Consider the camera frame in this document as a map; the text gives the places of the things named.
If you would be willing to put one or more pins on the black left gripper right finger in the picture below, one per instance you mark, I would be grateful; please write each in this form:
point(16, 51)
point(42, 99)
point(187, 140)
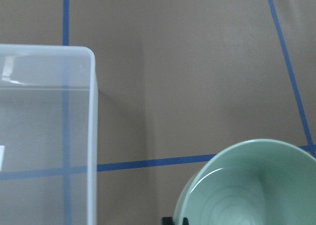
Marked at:
point(185, 221)

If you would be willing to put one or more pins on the clear plastic storage box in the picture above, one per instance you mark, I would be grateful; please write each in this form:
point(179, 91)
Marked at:
point(48, 135)

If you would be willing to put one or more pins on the green ceramic bowl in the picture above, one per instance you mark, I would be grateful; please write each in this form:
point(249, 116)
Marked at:
point(256, 182)

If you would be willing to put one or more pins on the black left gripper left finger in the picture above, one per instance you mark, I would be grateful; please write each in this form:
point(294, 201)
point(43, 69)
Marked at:
point(167, 221)

